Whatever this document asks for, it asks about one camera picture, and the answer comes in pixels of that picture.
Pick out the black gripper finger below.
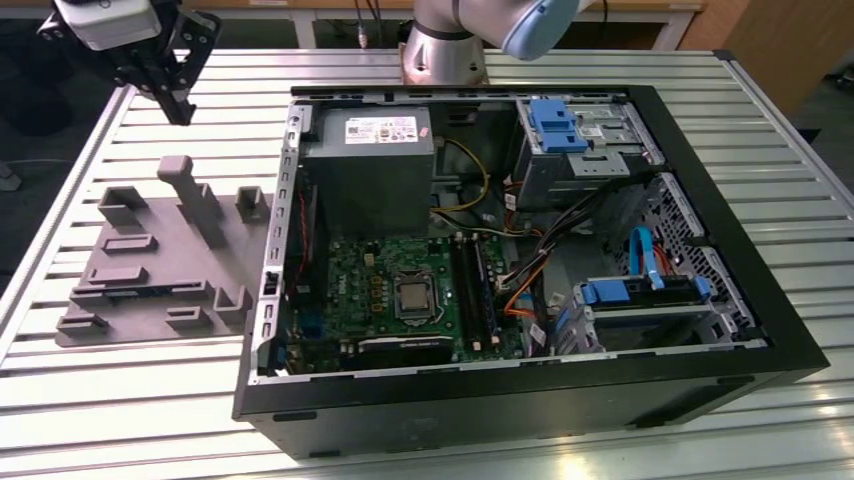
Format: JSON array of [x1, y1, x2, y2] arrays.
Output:
[[173, 10, 222, 126], [110, 47, 182, 126]]

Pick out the dark office chair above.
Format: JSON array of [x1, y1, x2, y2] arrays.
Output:
[[0, 19, 74, 139]]

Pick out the grey parts rack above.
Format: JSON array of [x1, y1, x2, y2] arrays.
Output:
[[53, 154, 278, 349]]

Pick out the grey power supply unit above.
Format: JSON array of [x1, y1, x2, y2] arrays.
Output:
[[302, 104, 438, 236]]

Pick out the blue plastic drive latch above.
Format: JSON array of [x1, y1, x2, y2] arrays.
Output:
[[525, 99, 589, 154]]

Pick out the CPU socket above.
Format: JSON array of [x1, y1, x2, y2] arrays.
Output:
[[389, 270, 440, 322]]

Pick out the green motherboard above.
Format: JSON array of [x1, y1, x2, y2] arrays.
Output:
[[322, 230, 532, 371]]

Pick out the silver CPU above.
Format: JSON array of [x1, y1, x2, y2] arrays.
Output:
[[397, 283, 433, 309]]

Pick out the metal optical drive cage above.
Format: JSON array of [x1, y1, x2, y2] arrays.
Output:
[[512, 97, 668, 211]]

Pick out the black graphics card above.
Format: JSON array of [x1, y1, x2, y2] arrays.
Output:
[[352, 335, 454, 371]]

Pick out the white framed desk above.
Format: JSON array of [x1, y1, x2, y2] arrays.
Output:
[[192, 0, 708, 51]]

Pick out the hard disk in blue carrier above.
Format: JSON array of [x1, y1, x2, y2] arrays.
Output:
[[576, 277, 712, 314]]

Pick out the black open PC case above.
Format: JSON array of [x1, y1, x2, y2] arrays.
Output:
[[229, 83, 832, 460]]

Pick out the brown wooden cabinet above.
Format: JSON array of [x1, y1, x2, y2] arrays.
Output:
[[679, 0, 854, 121]]

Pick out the metal disk bay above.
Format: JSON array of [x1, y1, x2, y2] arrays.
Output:
[[556, 277, 768, 359]]

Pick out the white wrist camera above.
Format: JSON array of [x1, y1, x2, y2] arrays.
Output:
[[51, 0, 162, 51]]

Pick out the red twisted wire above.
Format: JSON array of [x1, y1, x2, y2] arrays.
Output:
[[296, 185, 316, 267]]

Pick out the yellow wires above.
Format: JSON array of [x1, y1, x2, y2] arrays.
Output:
[[429, 138, 492, 216]]

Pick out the black cable bundle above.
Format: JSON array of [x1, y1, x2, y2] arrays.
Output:
[[496, 172, 652, 291]]

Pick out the orange wire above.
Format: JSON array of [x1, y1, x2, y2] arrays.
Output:
[[502, 292, 536, 319]]

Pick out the blue flat wire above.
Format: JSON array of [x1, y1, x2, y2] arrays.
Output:
[[629, 225, 668, 290]]

